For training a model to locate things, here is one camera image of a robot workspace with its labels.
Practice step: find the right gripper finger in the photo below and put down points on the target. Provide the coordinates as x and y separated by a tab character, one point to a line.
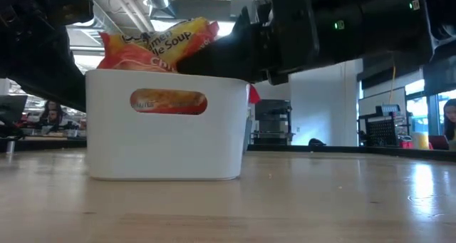
244	22
221	61

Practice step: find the dark plastic bin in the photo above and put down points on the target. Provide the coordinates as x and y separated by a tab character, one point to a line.
248	136

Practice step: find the white plastic bin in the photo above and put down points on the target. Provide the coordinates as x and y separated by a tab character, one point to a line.
164	143

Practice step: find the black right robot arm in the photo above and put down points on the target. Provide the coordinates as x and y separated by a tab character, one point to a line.
384	22

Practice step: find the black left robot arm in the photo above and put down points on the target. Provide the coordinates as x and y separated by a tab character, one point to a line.
32	50

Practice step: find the grey ceiling box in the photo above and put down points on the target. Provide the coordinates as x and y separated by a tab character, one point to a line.
242	8

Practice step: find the yellow cylindrical container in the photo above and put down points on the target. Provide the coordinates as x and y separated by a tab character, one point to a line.
421	140

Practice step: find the person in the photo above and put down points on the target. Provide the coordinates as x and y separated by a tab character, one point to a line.
49	107
450	122
56	118

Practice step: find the black computer monitor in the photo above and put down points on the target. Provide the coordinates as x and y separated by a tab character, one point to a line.
12	109

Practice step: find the black aluminium table frame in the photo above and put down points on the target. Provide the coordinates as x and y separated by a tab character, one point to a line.
356	150

